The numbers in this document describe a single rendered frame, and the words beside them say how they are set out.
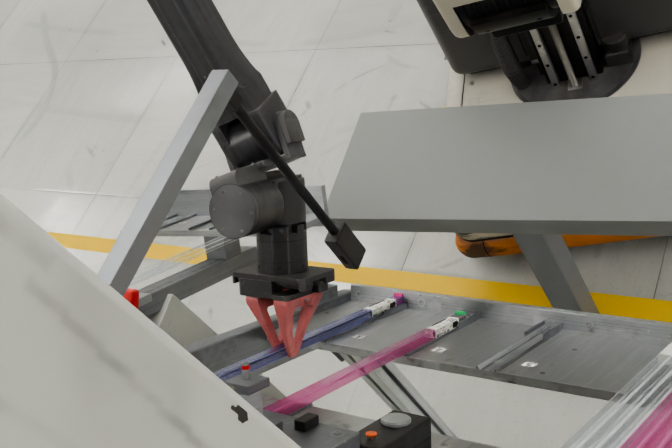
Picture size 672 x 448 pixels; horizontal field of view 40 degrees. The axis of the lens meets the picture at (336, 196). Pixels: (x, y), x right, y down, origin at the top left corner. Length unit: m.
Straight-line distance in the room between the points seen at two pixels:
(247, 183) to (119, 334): 0.77
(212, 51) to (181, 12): 0.05
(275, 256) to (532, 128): 0.65
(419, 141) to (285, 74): 1.37
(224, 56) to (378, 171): 0.67
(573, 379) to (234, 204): 0.39
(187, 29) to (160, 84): 2.29
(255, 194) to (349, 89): 1.82
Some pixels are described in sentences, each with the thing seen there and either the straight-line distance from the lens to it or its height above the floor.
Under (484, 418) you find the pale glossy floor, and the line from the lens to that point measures 1.99.
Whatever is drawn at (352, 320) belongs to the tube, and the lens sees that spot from 1.17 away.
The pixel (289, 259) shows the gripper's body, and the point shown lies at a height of 1.00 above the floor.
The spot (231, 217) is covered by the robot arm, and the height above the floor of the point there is 1.10.
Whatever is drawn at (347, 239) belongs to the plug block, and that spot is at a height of 1.14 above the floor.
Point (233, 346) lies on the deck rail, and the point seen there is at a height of 0.91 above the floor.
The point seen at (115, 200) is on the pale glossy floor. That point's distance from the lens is 3.00.
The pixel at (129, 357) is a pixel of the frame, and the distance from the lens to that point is 0.20.
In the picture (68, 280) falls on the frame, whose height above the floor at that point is 1.61.
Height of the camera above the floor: 1.72
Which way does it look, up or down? 44 degrees down
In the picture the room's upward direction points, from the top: 37 degrees counter-clockwise
